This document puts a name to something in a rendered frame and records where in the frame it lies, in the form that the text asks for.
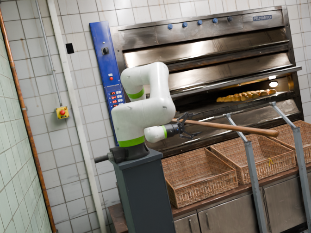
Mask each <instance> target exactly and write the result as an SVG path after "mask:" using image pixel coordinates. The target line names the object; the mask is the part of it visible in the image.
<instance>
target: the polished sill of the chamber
mask: <svg viewBox="0 0 311 233"><path fill-rule="evenodd" d="M294 94H295V91H289V92H284V93H280V94H276V95H272V96H268V97H264V98H259V99H255V100H251V101H247V102H243V103H239V104H234V105H230V106H226V107H222V108H218V109H214V110H209V111H205V112H201V113H198V115H195V116H189V117H188V118H187V120H193V119H197V118H201V117H205V116H209V115H213V114H217V113H221V112H225V111H229V110H233V109H238V108H242V107H245V106H249V105H253V104H258V103H262V102H266V101H269V100H273V99H277V98H282V97H286V96H290V95H294ZM176 123H177V122H173V121H171V122H169V123H167V124H171V125H172V124H176ZM167 124H164V125H167ZM159 126H163V125H159ZM159 126H157V127H159Z"/></svg>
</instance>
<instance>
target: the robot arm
mask: <svg viewBox="0 0 311 233"><path fill-rule="evenodd" d="M168 74H169V71H168V67H167V66H166V65H165V64H164V63H162V62H154V63H151V64H149V65H145V66H141V67H131V68H127V69H125V70H124V71H123V72H122V73H121V76H120V80H121V83H122V85H123V87H124V89H125V91H126V93H127V95H128V97H129V99H130V101H131V102H130V103H126V104H121V105H118V106H116V107H114V108H113V109H112V111H111V115H112V120H113V125H114V129H115V134H116V138H117V141H118V143H119V146H117V147H113V148H110V149H109V150H110V152H108V153H107V155H106V156H102V157H99V158H95V159H94V161H95V163H99V162H102V161H106V160H108V161H110V162H111V161H113V162H115V163H120V162H122V161H129V160H134V159H139V158H142V157H145V156H147V155H149V154H150V150H149V149H148V147H147V146H146V144H145V140H144V136H145V138H146V140H147V141H148V142H151V143H155V142H158V141H160V140H162V139H166V138H169V137H173V136H174V135H177V134H180V138H188V139H192V140H193V137H194V136H197V134H201V133H202V132H197V133H193V134H190V133H188V132H186V131H185V127H184V123H185V121H186V120H187V118H188V117H191V116H195V115H198V114H193V113H190V114H189V113H188V112H185V113H184V114H183V115H182V116H180V117H179V118H177V119H176V121H177V123H176V124H172V125H171V124H167V123H169V122H171V121H172V120H173V118H174V116H175V105H174V103H173V101H172V99H171V96H170V92H169V88H168ZM148 84H150V98H149V99H146V96H145V90H144V85H148ZM185 115H186V116H185ZM184 116H185V118H184V119H183V120H182V122H179V121H180V120H181V119H182V118H183V117H184ZM164 124H167V125H164ZM159 125H163V126H159ZM157 126H159V127H157ZM183 132H184V133H185V134H187V135H189V136H191V137H187V136H183V135H182V133H183Z"/></svg>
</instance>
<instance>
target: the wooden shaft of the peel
mask: <svg viewBox="0 0 311 233"><path fill-rule="evenodd" d="M172 121H173V122H177V121H176V118H173V120H172ZM185 123H187V124H193V125H199V126H205V127H211V128H217V129H225V130H231V131H237V132H244V133H249V134H255V135H263V136H270V137H278V135H279V133H278V132H277V131H275V130H267V129H256V128H249V127H241V126H233V125H226V124H218V123H207V122H200V121H192V120H186V121H185Z"/></svg>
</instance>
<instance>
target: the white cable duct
mask: <svg viewBox="0 0 311 233"><path fill-rule="evenodd" d="M47 2H48V6H49V10H50V15H51V20H52V24H53V28H54V32H55V36H56V41H57V45H58V49H59V53H60V58H61V61H62V67H63V71H64V75H65V79H66V83H67V87H68V92H69V96H70V101H71V104H72V109H73V113H74V117H75V122H76V126H77V130H78V134H79V139H80V142H81V148H82V152H83V156H84V160H85V164H86V168H87V173H88V177H89V182H90V185H91V190H92V194H93V199H94V203H95V207H96V211H97V215H98V219H99V223H100V228H101V232H102V233H107V229H106V224H105V220H104V216H103V211H102V207H101V203H100V198H99V194H98V190H97V185H96V182H95V177H94V173H93V168H92V164H91V160H90V156H89V151H88V147H87V142H86V138H85V134H84V130H83V126H82V122H81V116H80V112H79V108H78V104H77V100H76V96H75V91H74V86H73V82H72V78H71V74H70V70H69V66H68V60H67V56H66V52H65V48H64V44H63V40H62V35H61V30H60V26H59V22H58V18H57V14H56V9H55V4H54V1H53V0H47Z"/></svg>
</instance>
